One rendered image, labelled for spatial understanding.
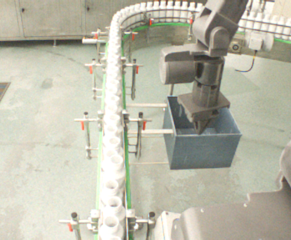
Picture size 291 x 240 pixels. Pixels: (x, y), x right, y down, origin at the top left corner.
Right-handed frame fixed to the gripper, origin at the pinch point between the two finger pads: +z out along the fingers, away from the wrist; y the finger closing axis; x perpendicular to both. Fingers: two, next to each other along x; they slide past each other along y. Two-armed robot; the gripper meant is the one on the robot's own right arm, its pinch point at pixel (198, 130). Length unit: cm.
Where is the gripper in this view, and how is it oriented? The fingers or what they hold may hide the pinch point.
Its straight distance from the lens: 70.4
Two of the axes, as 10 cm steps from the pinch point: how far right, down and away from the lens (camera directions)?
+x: 3.1, 5.8, -7.5
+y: -9.5, 1.9, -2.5
